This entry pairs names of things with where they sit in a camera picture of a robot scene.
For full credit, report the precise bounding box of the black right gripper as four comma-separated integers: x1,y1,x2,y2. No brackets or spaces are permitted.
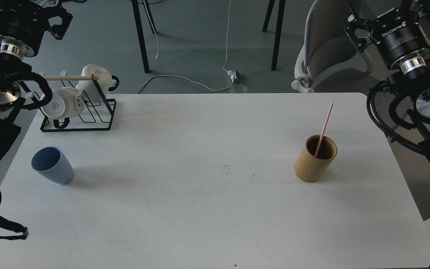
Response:
345,4,430,70

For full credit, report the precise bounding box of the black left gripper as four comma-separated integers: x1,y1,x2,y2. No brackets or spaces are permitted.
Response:
0,0,73,58

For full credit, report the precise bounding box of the blue plastic cup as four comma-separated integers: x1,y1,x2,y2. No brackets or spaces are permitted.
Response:
31,146,75,185

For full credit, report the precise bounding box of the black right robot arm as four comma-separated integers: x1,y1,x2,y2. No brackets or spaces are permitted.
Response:
344,0,430,163

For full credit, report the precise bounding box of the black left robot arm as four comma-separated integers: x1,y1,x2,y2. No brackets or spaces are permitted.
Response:
0,0,73,160

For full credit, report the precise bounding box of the grey office chair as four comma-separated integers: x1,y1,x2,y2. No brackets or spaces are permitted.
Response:
291,0,380,94

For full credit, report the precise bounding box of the white mug rear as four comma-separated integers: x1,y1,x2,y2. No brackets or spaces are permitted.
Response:
76,65,112,103

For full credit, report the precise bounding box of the white mug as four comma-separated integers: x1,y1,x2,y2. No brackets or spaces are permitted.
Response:
76,65,112,103
41,87,85,120

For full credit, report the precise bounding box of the white mug front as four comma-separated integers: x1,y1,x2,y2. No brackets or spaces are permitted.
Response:
41,87,85,120

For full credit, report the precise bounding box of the black table leg left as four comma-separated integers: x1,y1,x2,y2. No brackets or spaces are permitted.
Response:
130,0,157,73

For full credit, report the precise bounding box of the black table leg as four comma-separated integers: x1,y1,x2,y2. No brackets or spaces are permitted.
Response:
130,0,157,73
262,0,286,71

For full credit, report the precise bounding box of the black table leg right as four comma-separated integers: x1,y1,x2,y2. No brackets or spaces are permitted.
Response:
262,0,286,71

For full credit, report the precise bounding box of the bamboo cylinder holder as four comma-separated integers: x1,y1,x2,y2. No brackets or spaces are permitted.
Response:
293,134,338,183

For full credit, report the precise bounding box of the black wire mug rack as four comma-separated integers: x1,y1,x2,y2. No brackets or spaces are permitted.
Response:
40,74,117,133

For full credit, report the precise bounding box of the white cable with plug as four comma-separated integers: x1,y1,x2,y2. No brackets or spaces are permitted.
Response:
137,0,245,94

